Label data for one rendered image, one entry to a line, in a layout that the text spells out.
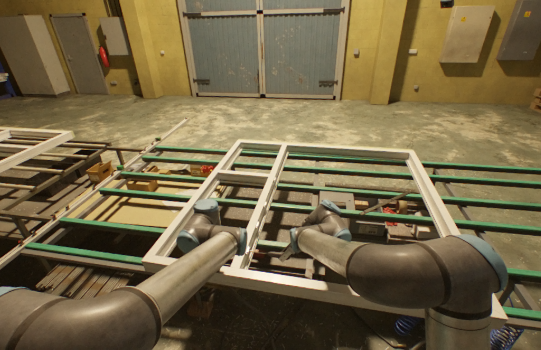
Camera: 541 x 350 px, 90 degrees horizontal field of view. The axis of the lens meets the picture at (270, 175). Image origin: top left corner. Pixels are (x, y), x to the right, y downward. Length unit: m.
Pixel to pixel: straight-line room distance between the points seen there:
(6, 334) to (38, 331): 0.04
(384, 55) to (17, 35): 9.40
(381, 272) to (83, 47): 9.71
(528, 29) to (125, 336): 8.13
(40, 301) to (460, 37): 7.63
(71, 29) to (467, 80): 10.23
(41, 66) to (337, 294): 9.88
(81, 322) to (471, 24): 7.67
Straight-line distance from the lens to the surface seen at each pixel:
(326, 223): 1.13
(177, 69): 8.41
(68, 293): 2.41
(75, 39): 10.00
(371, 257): 0.59
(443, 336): 0.69
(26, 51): 10.52
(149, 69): 8.36
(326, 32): 7.24
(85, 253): 1.74
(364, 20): 7.36
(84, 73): 10.15
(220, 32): 7.71
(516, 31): 8.06
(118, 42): 8.92
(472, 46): 7.79
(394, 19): 7.05
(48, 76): 10.27
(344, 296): 1.24
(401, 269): 0.56
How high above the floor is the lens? 1.90
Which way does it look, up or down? 30 degrees down
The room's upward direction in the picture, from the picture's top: 2 degrees counter-clockwise
